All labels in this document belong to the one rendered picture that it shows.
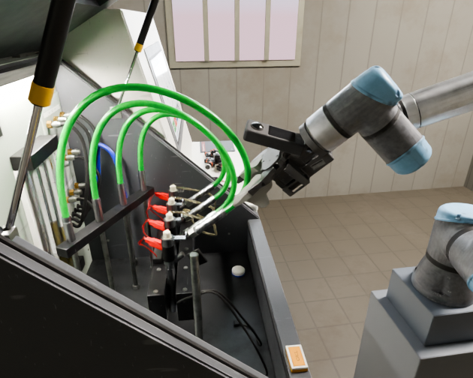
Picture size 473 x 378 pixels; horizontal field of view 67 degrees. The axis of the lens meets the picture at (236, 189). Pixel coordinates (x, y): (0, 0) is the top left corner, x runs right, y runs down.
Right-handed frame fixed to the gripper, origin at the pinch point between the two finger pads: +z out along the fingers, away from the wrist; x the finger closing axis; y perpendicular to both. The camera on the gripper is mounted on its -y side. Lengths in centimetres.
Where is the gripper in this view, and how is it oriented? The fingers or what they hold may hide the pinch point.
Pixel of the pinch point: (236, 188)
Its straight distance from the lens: 75.7
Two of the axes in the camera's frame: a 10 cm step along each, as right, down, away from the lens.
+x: 1.0, -6.1, 7.8
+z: -6.7, 5.4, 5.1
